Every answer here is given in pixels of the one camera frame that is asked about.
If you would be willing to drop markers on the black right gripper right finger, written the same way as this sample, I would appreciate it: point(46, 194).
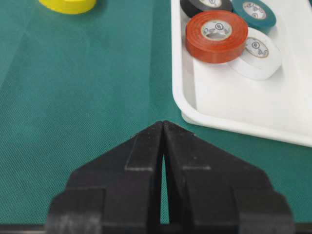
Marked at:
point(213, 192)

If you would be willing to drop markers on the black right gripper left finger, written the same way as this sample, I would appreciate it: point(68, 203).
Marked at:
point(116, 193)

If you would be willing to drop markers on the white tape roll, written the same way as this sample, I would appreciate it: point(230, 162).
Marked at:
point(260, 59)

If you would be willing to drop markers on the red tape roll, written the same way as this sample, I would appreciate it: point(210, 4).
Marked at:
point(216, 36)

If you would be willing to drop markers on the green tape roll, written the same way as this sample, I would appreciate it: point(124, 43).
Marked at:
point(256, 14)

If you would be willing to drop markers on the black tape roll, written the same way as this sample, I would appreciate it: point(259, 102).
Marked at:
point(193, 7)

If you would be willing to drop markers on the yellow tape roll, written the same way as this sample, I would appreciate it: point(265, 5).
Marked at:
point(71, 7)

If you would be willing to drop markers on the white plastic tray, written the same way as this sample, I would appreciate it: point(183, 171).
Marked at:
point(214, 95)

